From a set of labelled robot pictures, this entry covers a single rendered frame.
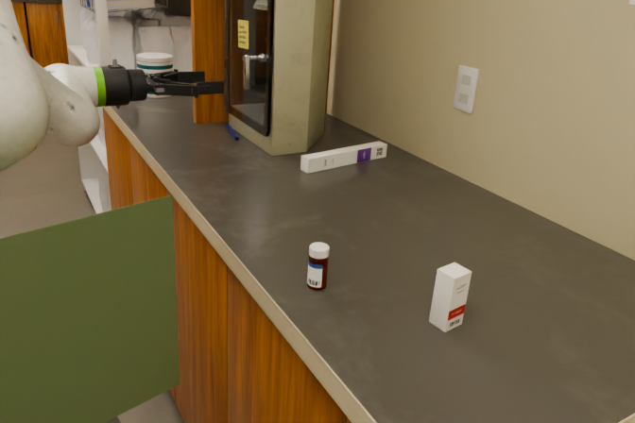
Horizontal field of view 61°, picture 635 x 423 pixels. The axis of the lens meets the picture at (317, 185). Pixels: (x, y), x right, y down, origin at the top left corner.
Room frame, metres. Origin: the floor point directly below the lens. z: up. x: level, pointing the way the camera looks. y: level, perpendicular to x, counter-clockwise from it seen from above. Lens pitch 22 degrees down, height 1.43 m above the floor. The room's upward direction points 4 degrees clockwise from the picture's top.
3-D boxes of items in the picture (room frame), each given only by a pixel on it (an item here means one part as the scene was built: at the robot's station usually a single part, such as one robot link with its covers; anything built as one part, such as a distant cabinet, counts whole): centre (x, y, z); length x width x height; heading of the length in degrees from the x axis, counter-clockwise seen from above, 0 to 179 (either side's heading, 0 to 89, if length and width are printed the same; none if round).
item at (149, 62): (2.05, 0.64, 1.02); 0.13 x 0.13 x 0.15
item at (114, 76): (1.26, 0.49, 1.15); 0.09 x 0.06 x 0.12; 32
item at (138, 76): (1.30, 0.43, 1.14); 0.09 x 0.08 x 0.07; 122
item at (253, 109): (1.55, 0.22, 1.19); 0.30 x 0.01 x 0.40; 31
